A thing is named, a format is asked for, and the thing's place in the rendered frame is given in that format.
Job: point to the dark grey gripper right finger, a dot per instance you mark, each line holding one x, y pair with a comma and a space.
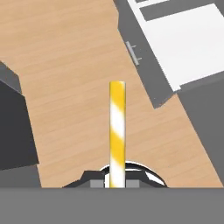
136, 178

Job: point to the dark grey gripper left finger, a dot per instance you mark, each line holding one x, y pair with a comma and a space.
93, 178

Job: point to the yellow and white striped straw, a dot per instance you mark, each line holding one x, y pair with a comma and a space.
117, 125

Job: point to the dark grey counter cabinet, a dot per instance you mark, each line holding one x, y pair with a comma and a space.
14, 131

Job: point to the grey drawer front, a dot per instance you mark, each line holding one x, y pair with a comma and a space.
145, 67

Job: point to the white drawer box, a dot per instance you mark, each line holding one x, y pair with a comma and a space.
186, 43

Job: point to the black and white round thing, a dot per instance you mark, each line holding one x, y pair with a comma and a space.
153, 174

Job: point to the grey cupboard run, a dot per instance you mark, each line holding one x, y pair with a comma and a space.
204, 122

